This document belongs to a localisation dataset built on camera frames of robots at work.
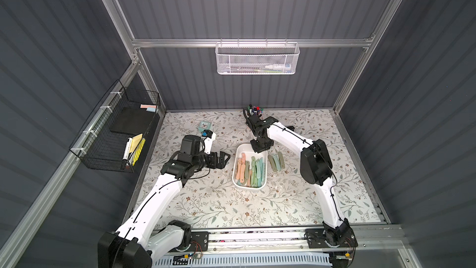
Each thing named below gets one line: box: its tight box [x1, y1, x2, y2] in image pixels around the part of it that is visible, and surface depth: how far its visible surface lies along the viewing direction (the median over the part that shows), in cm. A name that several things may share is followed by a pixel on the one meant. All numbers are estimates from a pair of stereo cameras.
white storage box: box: [232, 143, 268, 191], surface depth 93 cm
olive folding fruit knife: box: [277, 151, 286, 169], surface depth 100 cm
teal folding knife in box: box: [255, 156, 266, 188], surface depth 93 cm
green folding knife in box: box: [250, 156, 257, 188], surface depth 93 cm
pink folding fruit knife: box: [235, 152, 247, 184], surface depth 93 cm
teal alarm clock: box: [198, 120, 212, 133], surface depth 114 cm
